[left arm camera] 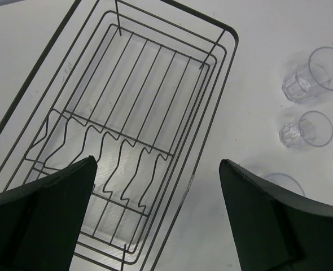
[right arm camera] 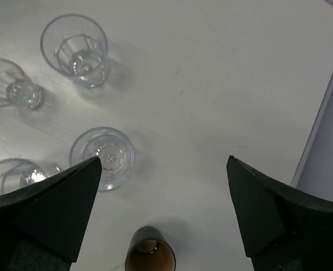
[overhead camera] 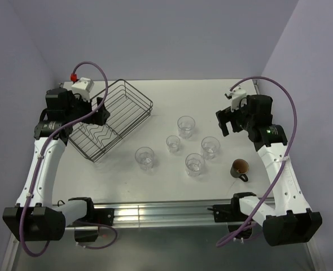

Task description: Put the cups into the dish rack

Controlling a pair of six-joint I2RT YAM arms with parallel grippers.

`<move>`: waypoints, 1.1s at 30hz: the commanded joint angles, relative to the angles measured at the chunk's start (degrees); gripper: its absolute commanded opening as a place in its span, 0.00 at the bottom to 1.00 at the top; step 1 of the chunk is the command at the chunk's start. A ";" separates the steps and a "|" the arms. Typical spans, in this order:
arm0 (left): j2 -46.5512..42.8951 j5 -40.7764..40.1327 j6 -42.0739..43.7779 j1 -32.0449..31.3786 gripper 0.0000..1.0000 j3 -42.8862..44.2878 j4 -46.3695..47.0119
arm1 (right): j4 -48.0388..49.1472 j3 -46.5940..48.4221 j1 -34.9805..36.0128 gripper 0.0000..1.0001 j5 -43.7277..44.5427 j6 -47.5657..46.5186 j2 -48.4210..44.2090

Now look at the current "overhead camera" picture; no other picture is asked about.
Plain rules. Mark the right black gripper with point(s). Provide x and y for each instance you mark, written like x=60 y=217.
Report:
x=226 y=115

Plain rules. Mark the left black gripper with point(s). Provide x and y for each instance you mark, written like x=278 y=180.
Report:
x=99 y=118

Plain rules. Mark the clear glass back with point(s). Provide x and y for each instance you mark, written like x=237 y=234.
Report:
x=186 y=125

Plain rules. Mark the dark brown mug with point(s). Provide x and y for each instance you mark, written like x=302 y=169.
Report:
x=239 y=169

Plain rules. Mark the small clear glass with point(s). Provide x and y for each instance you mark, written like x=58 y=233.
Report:
x=173 y=143

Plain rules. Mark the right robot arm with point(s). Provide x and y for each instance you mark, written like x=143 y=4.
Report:
x=283 y=212

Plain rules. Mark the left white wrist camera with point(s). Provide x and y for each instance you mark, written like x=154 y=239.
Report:
x=82 y=88

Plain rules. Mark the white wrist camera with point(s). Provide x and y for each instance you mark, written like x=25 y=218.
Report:
x=238 y=98
x=82 y=88

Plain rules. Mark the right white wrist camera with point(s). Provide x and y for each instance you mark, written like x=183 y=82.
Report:
x=238 y=98

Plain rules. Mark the black wire dish rack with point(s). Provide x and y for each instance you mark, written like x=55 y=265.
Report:
x=128 y=108

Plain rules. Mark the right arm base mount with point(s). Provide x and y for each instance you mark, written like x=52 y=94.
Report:
x=230 y=213

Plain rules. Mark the aluminium mounting rail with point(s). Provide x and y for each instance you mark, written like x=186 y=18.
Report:
x=162 y=214

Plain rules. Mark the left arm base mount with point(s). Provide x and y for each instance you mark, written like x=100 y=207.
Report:
x=102 y=216

